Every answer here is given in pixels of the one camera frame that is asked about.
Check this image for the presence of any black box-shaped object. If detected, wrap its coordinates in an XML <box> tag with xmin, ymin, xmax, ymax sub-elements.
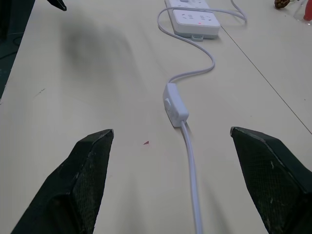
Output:
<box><xmin>0</xmin><ymin>0</ymin><xmax>17</xmax><ymax>41</ymax></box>

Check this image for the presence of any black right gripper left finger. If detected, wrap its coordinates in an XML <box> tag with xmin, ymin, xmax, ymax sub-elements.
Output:
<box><xmin>9</xmin><ymin>129</ymin><xmax>115</xmax><ymax>234</ymax></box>

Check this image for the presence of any red object in glass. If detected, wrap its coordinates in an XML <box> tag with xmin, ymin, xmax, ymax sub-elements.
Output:
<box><xmin>302</xmin><ymin>0</ymin><xmax>312</xmax><ymax>21</ymax></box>

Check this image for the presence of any white power strip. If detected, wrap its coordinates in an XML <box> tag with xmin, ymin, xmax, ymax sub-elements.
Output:
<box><xmin>164</xmin><ymin>0</ymin><xmax>221</xmax><ymax>42</ymax></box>

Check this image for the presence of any thin black cable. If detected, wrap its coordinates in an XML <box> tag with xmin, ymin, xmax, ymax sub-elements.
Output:
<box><xmin>0</xmin><ymin>34</ymin><xmax>23</xmax><ymax>60</ymax></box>

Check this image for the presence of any clear glass vessel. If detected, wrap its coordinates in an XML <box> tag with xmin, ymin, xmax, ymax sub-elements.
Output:
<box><xmin>291</xmin><ymin>0</ymin><xmax>312</xmax><ymax>25</ymax></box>

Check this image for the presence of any brown pine cone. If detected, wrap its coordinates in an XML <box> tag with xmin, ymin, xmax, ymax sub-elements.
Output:
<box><xmin>273</xmin><ymin>0</ymin><xmax>292</xmax><ymax>10</ymax></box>

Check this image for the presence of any white power cable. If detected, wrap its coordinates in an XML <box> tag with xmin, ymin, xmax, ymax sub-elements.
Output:
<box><xmin>157</xmin><ymin>0</ymin><xmax>248</xmax><ymax>234</ymax></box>

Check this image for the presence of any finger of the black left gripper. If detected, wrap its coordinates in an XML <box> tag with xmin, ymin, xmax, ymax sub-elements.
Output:
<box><xmin>47</xmin><ymin>0</ymin><xmax>67</xmax><ymax>12</ymax></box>

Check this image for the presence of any white inline cable switch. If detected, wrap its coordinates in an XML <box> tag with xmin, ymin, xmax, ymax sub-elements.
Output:
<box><xmin>162</xmin><ymin>83</ymin><xmax>190</xmax><ymax>128</ymax></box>

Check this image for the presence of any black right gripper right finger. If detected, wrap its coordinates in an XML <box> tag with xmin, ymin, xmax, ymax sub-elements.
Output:
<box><xmin>230</xmin><ymin>126</ymin><xmax>312</xmax><ymax>234</ymax></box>

